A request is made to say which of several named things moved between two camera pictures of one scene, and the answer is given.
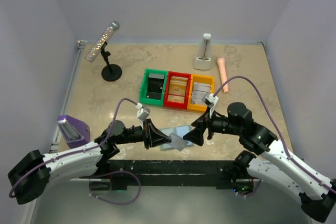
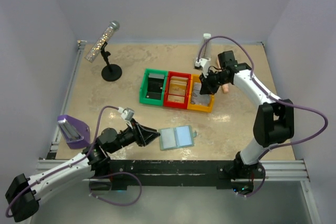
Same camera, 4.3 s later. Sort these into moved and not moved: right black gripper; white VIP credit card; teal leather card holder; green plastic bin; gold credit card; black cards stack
Moved: right black gripper; white VIP credit card
Not moved: teal leather card holder; gold credit card; green plastic bin; black cards stack
